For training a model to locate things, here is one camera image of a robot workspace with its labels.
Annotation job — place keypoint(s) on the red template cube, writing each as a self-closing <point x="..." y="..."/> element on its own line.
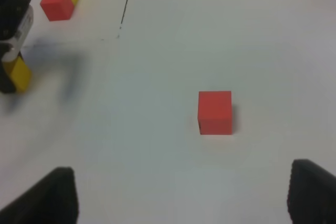
<point x="57" y="10"/>

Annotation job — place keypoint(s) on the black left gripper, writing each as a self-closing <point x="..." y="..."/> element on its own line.
<point x="17" y="18"/>

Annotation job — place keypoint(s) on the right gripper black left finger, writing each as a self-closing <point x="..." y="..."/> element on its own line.
<point x="51" y="200"/>

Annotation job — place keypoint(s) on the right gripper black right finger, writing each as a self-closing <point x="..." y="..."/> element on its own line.
<point x="311" y="194"/>

